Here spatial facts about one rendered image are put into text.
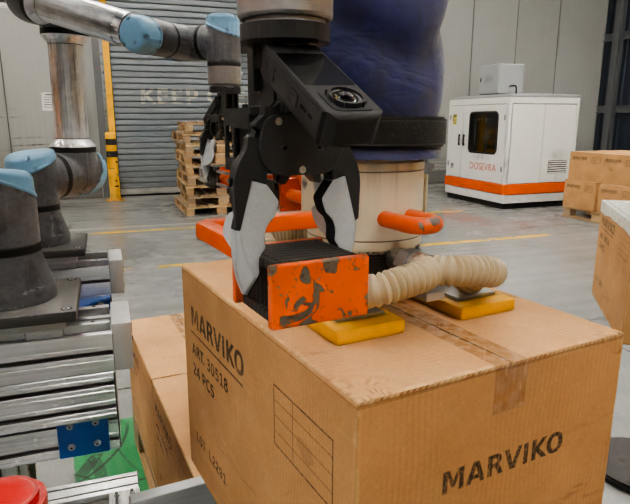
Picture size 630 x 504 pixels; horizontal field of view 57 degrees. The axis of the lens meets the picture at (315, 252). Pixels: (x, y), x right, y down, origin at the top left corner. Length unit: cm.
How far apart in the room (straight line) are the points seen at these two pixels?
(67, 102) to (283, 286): 127
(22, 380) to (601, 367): 90
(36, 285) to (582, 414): 87
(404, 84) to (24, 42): 1028
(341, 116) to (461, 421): 39
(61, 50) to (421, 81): 108
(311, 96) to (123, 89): 1035
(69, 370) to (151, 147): 970
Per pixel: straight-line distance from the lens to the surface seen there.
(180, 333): 229
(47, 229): 156
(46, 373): 112
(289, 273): 43
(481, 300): 82
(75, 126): 165
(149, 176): 1077
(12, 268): 107
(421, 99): 77
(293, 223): 75
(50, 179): 156
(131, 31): 130
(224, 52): 134
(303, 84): 40
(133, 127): 1070
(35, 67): 1086
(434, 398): 62
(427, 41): 80
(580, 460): 85
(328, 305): 45
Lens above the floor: 135
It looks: 13 degrees down
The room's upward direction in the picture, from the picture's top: straight up
